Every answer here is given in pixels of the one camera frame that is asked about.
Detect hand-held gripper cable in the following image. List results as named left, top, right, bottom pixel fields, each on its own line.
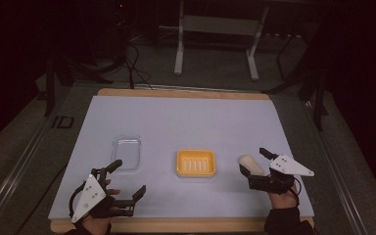
left=68, top=184, right=87, bottom=219
left=293, top=175, right=304, bottom=208

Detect metal floor rail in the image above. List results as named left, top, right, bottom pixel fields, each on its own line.
left=0, top=117, right=55, bottom=229
left=302, top=101, right=370, bottom=235

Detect left hand-held gripper cable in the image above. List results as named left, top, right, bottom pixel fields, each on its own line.
left=68, top=184, right=87, bottom=219

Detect clear plastic container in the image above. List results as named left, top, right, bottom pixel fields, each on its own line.
left=111, top=134, right=142, bottom=172

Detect right hand-held gripper cable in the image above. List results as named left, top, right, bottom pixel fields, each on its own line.
left=293, top=175, right=304, bottom=208

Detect person's right hand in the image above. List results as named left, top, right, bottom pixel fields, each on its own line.
left=267, top=184, right=301, bottom=211

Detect yellow soap dish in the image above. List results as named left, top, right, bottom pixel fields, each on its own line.
left=175, top=149, right=217, bottom=178

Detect black floor cables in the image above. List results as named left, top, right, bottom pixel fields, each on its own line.
left=121, top=40, right=154, bottom=90

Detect black floor bracket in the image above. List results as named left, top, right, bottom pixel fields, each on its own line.
left=51, top=115, right=75, bottom=129

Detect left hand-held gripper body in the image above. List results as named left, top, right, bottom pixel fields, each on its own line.
left=70, top=167, right=135, bottom=224

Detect light blue table mat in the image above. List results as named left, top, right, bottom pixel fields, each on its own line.
left=48, top=95, right=315, bottom=220

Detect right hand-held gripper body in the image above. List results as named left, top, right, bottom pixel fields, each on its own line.
left=248, top=154, right=315, bottom=196

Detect black tripod stand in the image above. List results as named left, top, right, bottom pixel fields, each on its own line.
left=262, top=32, right=330, bottom=132
left=42, top=48, right=116, bottom=118

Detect person's left hand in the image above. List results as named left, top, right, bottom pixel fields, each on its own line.
left=81, top=179, right=121, bottom=235

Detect white metal stand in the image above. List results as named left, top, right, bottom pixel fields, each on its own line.
left=173, top=0, right=271, bottom=82

